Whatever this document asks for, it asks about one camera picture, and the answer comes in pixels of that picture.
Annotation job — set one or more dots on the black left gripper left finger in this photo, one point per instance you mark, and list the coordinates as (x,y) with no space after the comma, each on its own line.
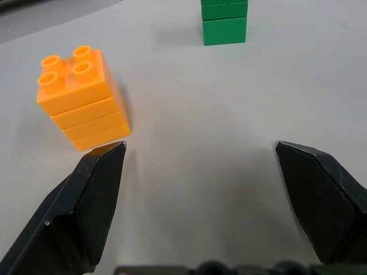
(71,212)

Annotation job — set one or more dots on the orange brick stack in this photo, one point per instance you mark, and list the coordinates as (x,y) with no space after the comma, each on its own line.
(86,109)

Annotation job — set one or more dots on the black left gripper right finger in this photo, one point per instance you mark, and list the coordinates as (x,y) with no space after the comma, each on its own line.
(324,197)

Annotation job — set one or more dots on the green brick stack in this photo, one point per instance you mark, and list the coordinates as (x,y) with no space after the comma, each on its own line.
(224,24)

